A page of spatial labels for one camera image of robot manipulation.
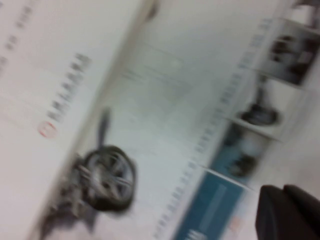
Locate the car suspension book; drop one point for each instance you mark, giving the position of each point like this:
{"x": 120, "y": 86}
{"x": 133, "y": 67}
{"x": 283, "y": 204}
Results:
{"x": 162, "y": 100}

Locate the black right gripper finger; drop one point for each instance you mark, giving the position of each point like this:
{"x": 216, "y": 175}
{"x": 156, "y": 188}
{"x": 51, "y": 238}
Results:
{"x": 287, "y": 215}

